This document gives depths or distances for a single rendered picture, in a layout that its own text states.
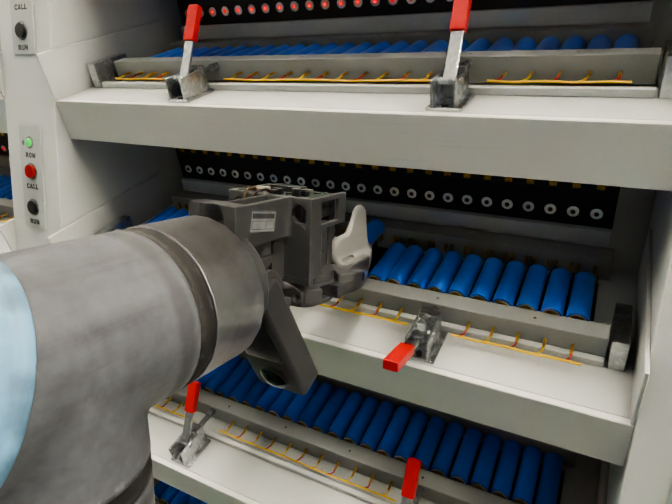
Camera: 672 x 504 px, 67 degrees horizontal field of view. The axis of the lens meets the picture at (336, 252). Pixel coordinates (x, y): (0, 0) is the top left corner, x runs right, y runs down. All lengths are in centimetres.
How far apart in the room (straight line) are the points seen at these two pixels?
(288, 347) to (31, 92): 47
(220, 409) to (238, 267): 40
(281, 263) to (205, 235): 9
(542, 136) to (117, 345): 30
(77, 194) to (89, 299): 48
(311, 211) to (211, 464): 38
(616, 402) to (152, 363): 32
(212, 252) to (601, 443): 31
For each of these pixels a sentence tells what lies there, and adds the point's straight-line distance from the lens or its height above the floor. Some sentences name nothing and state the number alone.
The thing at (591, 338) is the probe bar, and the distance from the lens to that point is 45.
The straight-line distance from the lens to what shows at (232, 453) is 65.
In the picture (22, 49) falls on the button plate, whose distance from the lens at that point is 72.
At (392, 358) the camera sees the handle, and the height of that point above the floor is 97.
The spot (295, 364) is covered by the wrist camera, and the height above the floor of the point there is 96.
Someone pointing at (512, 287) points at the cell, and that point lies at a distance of 49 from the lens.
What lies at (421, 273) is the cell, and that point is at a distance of 50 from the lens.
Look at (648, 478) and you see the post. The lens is 44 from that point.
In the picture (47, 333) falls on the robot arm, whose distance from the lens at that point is 21.
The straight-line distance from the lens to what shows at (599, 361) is 45.
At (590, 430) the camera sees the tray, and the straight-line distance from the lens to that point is 43.
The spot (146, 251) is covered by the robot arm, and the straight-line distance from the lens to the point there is 25.
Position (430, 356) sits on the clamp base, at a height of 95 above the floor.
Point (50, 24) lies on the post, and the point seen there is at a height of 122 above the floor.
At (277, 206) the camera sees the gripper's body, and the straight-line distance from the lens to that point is 34.
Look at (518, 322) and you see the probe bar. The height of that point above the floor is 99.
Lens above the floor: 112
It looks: 13 degrees down
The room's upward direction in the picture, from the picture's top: 4 degrees clockwise
